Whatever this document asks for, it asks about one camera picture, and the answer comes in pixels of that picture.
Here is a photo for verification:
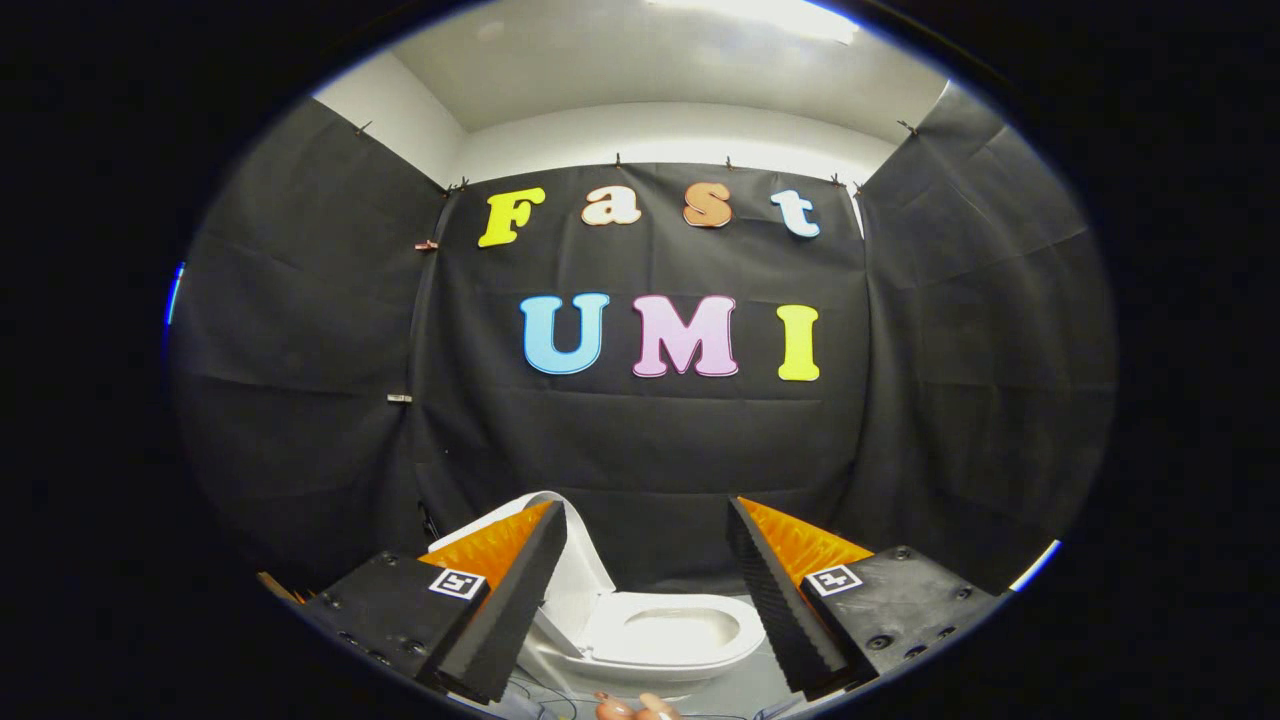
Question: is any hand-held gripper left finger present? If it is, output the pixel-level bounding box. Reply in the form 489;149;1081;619
296;500;571;706

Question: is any black backdrop cloth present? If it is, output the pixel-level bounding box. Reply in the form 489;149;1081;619
168;80;1118;601

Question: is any thin black floor cable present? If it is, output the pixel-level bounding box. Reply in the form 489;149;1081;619
503;675;601;720

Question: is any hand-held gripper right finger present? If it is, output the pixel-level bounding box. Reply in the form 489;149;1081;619
726;496;1003;703

